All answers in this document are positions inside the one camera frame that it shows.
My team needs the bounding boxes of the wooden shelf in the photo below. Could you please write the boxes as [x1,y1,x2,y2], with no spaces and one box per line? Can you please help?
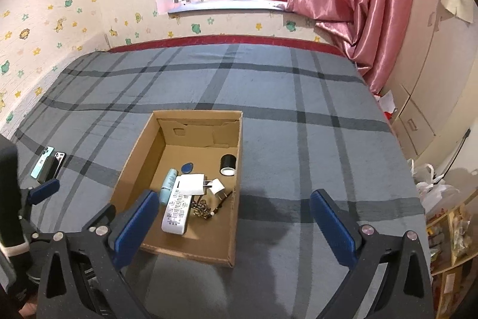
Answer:
[426,192,478,319]

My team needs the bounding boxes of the red mattress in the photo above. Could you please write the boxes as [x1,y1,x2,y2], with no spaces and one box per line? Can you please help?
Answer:
[106,35,350,56]

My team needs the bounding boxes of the teal cosmetic bottle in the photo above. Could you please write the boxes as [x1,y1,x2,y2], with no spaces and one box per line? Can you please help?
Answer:
[160,168,178,205]

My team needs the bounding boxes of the teal smartphone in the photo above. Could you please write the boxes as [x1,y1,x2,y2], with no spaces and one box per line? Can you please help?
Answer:
[30,146,55,179]

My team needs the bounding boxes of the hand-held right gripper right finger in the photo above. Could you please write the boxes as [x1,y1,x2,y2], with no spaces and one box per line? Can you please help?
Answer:
[309,188,436,319]

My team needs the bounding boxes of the white remote control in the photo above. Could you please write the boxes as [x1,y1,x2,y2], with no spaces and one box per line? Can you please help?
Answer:
[161,175,197,235]

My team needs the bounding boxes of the black tape roll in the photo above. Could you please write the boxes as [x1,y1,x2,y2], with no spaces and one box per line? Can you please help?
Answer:
[220,154,237,176]

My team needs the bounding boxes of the key bunch with keychain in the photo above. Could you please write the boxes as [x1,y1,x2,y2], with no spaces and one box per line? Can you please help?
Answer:
[190,190,234,220]

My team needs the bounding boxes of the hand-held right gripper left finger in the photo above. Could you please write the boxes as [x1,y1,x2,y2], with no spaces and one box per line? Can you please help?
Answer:
[35,189,161,319]

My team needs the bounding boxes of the cardboard box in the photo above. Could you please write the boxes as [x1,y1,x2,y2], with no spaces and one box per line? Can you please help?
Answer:
[111,110,244,268]

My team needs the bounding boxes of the white plastic bags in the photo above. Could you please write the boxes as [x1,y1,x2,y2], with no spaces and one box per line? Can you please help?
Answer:
[411,159,462,215]

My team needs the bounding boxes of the grey plaid blanket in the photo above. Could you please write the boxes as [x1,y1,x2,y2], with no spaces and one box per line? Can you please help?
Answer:
[11,42,434,319]

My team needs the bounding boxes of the large white charger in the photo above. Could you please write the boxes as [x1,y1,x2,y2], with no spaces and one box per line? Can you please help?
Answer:
[178,173,213,196]

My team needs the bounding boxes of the black and white smartphone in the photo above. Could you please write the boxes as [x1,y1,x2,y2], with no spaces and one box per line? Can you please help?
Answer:
[52,152,66,178]

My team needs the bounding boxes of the small white charger cube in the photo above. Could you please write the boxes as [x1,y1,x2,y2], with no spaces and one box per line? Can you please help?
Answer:
[207,179,225,201]

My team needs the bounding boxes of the beige wardrobe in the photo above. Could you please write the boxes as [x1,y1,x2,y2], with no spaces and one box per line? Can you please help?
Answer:
[373,0,478,163]

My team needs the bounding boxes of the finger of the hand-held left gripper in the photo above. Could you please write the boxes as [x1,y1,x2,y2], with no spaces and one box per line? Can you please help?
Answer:
[19,178,61,219]

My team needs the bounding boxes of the red and white paper scraps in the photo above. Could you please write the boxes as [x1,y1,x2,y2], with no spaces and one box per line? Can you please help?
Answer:
[375,90,398,123]

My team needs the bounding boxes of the black power bank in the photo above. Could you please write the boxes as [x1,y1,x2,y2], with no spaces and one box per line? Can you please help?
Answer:
[37,156,56,184]

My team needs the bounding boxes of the grey window sill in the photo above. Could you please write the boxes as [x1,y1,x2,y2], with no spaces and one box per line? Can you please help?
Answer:
[168,0,288,15]

